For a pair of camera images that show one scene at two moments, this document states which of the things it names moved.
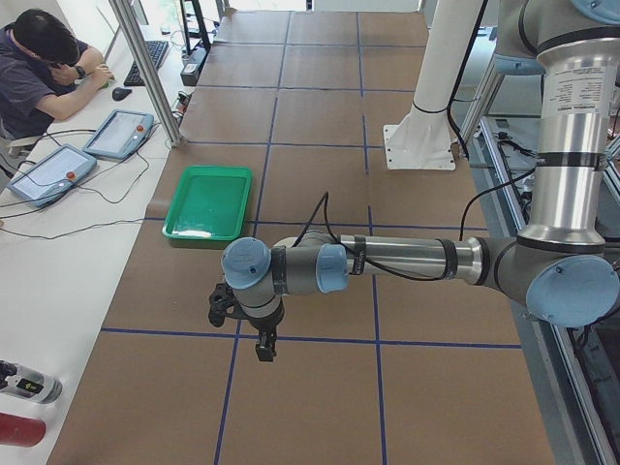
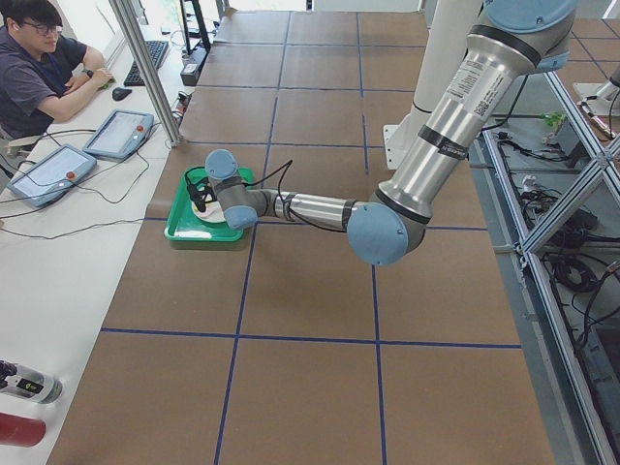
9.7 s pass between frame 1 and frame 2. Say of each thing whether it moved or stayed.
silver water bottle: stayed
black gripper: moved
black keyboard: stayed
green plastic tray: stayed
